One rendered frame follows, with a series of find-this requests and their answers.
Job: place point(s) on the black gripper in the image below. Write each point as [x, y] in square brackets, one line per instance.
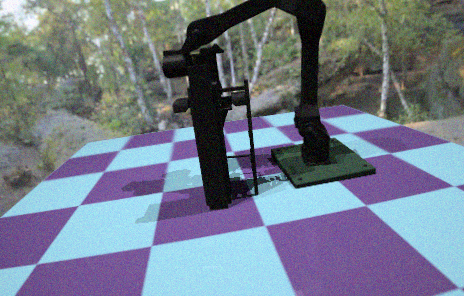
[236, 98]

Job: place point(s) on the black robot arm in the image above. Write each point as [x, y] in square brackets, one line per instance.
[310, 16]

